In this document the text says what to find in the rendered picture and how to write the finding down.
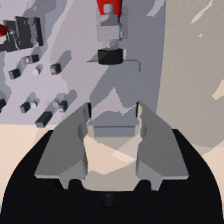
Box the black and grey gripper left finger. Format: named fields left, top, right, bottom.
left=0, top=102, right=92, bottom=224

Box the grey metal fixture plate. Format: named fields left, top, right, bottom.
left=0, top=0, right=166, bottom=125

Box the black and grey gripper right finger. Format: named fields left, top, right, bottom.
left=136, top=101, right=224, bottom=224

